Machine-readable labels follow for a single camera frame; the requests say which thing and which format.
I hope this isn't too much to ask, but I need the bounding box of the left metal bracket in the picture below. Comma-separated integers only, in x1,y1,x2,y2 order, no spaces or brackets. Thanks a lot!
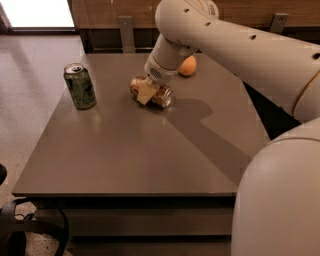
118,16,136,53

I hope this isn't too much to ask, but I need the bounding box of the metal bracket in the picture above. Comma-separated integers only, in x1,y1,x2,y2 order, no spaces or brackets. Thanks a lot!
118,16,136,53
269,13,289,34

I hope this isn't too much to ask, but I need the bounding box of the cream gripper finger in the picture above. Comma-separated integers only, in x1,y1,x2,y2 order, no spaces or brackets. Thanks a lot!
137,78,160,105

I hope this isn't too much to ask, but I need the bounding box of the orange fruit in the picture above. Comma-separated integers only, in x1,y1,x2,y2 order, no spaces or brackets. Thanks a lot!
178,56,197,77

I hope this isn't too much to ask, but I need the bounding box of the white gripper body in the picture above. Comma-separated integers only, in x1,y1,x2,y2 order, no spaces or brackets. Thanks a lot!
144,53,179,85

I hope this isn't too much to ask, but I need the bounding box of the right metal bracket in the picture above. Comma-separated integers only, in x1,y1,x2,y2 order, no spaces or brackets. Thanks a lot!
269,13,289,34

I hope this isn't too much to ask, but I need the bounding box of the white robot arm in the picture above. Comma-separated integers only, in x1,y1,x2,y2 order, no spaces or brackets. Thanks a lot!
138,0,320,256

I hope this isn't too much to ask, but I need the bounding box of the green soda can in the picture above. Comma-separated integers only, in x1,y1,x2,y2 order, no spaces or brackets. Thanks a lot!
63,63,96,110

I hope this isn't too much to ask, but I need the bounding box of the grey table with drawers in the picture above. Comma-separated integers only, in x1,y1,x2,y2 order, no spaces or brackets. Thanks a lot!
13,54,268,256

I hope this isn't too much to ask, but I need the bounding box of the orange soda can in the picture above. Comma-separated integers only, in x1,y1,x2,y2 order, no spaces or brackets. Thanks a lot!
129,76,173,108

